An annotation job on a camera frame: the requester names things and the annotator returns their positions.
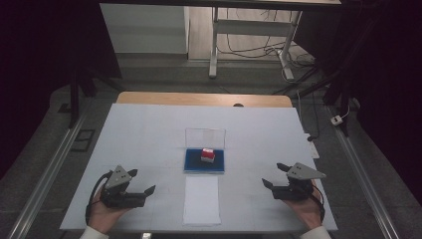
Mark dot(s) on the small red and white cube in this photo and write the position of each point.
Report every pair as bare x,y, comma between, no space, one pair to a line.
208,155

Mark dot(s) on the wooden table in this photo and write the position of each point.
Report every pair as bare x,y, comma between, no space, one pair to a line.
199,99

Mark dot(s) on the white paper sheet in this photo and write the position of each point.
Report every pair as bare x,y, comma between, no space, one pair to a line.
201,202

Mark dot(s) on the white cabinet panel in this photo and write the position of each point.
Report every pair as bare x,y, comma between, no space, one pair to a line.
146,30

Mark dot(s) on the black stand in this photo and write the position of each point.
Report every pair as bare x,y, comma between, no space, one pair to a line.
341,89
74,99

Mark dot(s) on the dark floor socket plate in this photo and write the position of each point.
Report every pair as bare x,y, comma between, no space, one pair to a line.
83,140

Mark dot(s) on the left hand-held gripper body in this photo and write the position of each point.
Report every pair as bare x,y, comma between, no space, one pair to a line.
122,199

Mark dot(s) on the clear box with blue base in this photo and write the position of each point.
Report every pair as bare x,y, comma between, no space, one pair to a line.
194,164

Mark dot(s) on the person's right hand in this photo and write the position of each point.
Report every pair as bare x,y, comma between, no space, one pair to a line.
310,212

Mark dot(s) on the person's left hand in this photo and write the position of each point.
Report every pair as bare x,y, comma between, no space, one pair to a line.
103,217

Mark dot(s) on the white power adapter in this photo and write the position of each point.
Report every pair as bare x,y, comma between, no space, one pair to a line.
336,120

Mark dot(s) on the white desk frame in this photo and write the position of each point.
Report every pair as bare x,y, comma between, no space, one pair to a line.
252,28

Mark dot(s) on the metal floor rail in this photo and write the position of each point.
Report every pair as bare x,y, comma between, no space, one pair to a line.
361,179
46,179

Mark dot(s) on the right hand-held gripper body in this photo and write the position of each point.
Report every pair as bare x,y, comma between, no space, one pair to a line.
293,192

